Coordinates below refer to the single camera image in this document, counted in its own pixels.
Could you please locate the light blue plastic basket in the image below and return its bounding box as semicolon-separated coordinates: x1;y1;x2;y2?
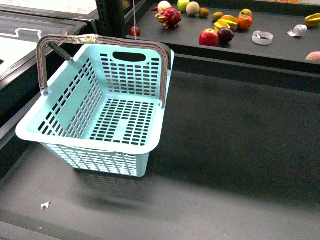
16;44;165;177

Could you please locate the red-green mango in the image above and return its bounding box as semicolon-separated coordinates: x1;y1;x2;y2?
239;8;253;18

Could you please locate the small dark red apple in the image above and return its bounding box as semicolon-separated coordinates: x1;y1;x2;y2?
129;26;141;37

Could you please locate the large red apple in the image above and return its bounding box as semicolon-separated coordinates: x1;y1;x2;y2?
198;28;219;47

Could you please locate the pink dragon fruit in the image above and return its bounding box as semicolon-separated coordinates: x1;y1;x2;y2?
154;7;182;30

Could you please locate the dark purple plum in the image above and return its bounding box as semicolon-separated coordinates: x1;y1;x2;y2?
218;27;235;43

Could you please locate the white round fruit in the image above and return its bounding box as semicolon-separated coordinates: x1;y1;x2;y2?
157;0;172;13

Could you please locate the pale round melon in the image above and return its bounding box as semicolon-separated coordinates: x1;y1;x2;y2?
186;1;200;16

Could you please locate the green apple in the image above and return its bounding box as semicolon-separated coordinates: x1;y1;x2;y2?
177;0;190;13

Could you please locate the olive brown kiwi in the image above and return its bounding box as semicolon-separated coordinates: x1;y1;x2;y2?
212;11;225;22

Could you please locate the yellow star fruit near persimmon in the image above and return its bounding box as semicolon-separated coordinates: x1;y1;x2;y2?
214;15;238;32

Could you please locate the orange persimmon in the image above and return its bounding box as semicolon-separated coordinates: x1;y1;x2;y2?
237;15;253;31

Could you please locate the white paper scrap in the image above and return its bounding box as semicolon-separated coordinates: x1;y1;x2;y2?
40;201;51;210

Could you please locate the pink peach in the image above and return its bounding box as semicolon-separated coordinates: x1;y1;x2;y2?
305;51;320;62

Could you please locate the black metal rack post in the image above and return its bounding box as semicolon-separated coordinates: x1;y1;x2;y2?
95;0;126;39

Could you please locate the white hanging cable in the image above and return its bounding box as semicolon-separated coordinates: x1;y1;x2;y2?
132;0;138;41

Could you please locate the white foam net ring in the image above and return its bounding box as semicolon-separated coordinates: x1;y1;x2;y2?
251;30;275;47

